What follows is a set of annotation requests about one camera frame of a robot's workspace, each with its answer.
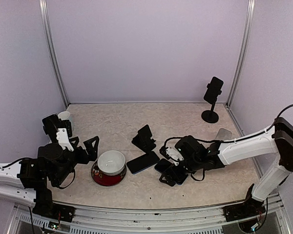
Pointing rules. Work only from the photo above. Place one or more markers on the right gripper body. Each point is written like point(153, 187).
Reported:
point(191, 168)

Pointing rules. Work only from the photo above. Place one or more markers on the blue-edged black smartphone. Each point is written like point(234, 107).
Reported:
point(163, 164)

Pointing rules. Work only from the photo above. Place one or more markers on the black folding phone stand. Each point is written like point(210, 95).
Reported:
point(143, 140)

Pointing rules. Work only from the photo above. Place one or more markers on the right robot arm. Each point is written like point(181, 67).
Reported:
point(190, 155)

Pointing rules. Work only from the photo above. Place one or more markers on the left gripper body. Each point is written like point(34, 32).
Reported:
point(82, 159)

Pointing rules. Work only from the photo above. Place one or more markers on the aluminium frame post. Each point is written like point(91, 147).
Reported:
point(52, 51)
point(242, 52)

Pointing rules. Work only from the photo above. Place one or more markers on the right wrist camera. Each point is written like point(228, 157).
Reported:
point(163, 152)

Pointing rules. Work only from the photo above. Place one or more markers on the light blue mug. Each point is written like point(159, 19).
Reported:
point(66, 115)

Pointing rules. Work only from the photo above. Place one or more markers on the red floral plate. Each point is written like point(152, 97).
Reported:
point(106, 180)

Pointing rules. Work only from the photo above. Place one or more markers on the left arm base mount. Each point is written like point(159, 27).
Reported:
point(44, 206)

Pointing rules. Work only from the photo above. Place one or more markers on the white ceramic bowl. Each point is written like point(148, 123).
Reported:
point(111, 162)

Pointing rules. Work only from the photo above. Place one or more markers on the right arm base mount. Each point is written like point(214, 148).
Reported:
point(248, 208)

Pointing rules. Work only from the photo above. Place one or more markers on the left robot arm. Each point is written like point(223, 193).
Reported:
point(25, 180)

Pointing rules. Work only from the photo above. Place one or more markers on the round-base plate phone stand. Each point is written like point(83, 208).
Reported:
point(223, 134)

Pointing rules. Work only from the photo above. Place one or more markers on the left aluminium frame post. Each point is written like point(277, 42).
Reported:
point(52, 51)

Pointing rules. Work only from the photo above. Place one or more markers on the right aluminium frame post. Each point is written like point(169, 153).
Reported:
point(242, 52)

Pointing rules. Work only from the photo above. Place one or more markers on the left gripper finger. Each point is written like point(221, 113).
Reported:
point(91, 146)
point(74, 141)

